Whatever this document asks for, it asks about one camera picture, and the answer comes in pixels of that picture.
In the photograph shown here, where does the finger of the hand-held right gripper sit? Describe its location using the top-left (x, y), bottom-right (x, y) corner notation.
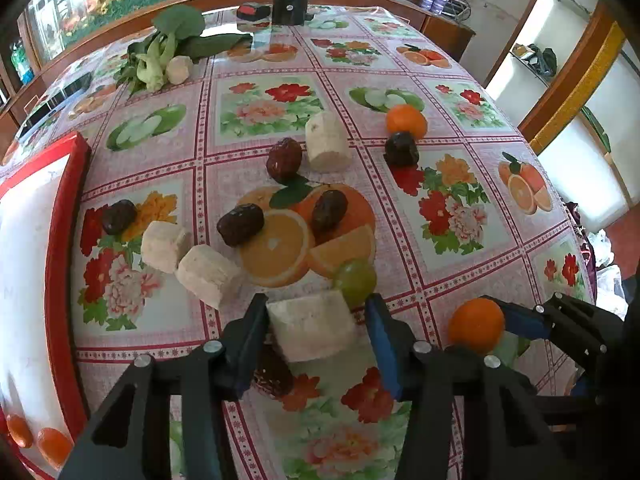
top-left (481, 295), bottom-right (552, 342)

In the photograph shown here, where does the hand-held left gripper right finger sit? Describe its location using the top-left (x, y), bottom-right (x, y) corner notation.
top-left (364, 292), bottom-right (566, 480)

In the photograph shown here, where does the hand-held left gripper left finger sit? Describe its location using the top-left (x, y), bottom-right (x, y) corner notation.
top-left (59, 292), bottom-right (273, 480)

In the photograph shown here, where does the red date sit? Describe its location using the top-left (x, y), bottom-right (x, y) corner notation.
top-left (216, 203), bottom-right (265, 248)
top-left (250, 342), bottom-right (296, 400)
top-left (265, 137), bottom-right (304, 184)
top-left (311, 189), bottom-right (350, 235)
top-left (101, 199), bottom-right (138, 236)

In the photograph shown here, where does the orange mandarin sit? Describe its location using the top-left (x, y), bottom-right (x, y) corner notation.
top-left (385, 104), bottom-right (429, 139)
top-left (447, 297), bottom-right (506, 356)
top-left (6, 413), bottom-right (35, 450)
top-left (37, 427), bottom-right (73, 467)

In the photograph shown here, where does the white cake block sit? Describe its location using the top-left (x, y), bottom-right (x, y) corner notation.
top-left (266, 290), bottom-right (359, 364)
top-left (140, 220), bottom-right (193, 275)
top-left (175, 245), bottom-right (245, 310)
top-left (305, 111), bottom-right (354, 173)

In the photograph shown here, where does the green grape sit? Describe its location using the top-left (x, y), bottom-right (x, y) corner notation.
top-left (332, 258), bottom-right (378, 310)

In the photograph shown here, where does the dark plum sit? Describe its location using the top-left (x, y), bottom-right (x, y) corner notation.
top-left (383, 131), bottom-right (420, 168)

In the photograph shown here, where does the red rimmed white tray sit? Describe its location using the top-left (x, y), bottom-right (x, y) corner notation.
top-left (0, 131), bottom-right (93, 480)

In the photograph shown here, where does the white plastic bag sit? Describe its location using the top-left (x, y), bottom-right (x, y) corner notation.
top-left (589, 230), bottom-right (632, 313)

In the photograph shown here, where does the floral fruit print tablecloth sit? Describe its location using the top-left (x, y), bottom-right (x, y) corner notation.
top-left (0, 4), bottom-right (596, 480)

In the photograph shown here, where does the dark shoe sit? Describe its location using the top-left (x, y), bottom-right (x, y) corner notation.
top-left (525, 44), bottom-right (559, 78)

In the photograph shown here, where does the wooden side cabinet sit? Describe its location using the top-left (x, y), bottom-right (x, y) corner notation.
top-left (419, 9), bottom-right (477, 63)

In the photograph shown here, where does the black phone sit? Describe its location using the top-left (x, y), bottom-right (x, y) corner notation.
top-left (24, 72), bottom-right (94, 127)

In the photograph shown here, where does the green bok choy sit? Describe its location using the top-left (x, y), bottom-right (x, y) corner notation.
top-left (115, 5), bottom-right (254, 94)

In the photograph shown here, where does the red and black box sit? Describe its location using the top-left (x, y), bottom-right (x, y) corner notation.
top-left (236, 3), bottom-right (273, 22)

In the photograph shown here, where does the black cylindrical device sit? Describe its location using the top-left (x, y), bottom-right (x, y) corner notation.
top-left (270, 0), bottom-right (314, 26)

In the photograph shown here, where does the green plastic bottle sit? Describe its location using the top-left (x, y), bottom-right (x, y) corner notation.
top-left (10, 40), bottom-right (34, 84)

